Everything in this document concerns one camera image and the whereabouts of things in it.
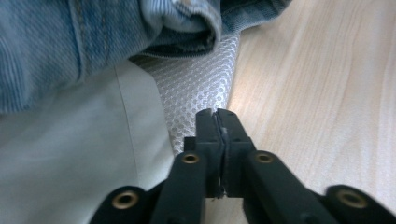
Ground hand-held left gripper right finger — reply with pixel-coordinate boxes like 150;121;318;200
216;107;340;224

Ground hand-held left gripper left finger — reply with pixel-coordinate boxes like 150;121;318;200
148;107;226;224

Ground white mesh laundry bag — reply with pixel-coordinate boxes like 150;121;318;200
129;32;241;157

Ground light blue denim jeans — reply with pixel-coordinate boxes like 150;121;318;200
0;0;294;224

